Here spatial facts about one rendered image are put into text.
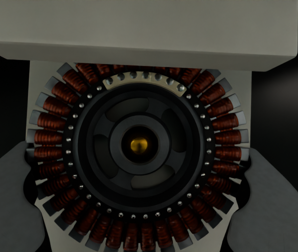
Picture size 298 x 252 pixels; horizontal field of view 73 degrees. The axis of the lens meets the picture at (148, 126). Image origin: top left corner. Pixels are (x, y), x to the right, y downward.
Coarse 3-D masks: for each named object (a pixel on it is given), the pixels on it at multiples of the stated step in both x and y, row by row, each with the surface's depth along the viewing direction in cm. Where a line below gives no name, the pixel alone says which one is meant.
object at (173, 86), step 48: (48, 96) 10; (96, 96) 10; (144, 96) 12; (192, 96) 10; (48, 144) 10; (192, 144) 12; (48, 192) 10; (96, 192) 10; (144, 192) 12; (192, 192) 10; (96, 240) 10; (144, 240) 10
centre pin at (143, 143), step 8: (136, 128) 11; (144, 128) 12; (128, 136) 11; (136, 136) 11; (144, 136) 11; (152, 136) 11; (128, 144) 11; (136, 144) 11; (144, 144) 11; (152, 144) 11; (128, 152) 11; (136, 152) 11; (144, 152) 11; (152, 152) 11; (136, 160) 11
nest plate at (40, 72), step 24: (48, 72) 13; (240, 72) 14; (240, 96) 14; (168, 120) 14; (96, 144) 13; (240, 144) 14; (168, 168) 13; (48, 216) 13; (72, 240) 13; (192, 240) 13; (216, 240) 13
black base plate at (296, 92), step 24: (0, 72) 14; (24, 72) 15; (264, 72) 15; (288, 72) 15; (0, 96) 14; (24, 96) 14; (264, 96) 15; (288, 96) 15; (0, 120) 14; (24, 120) 14; (264, 120) 15; (288, 120) 15; (0, 144) 14; (264, 144) 15; (288, 144) 15; (288, 168) 15
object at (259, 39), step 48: (0, 0) 4; (48, 0) 4; (96, 0) 4; (144, 0) 4; (192, 0) 4; (240, 0) 4; (288, 0) 4; (0, 48) 4; (48, 48) 4; (96, 48) 4; (144, 48) 4; (192, 48) 4; (240, 48) 4; (288, 48) 4
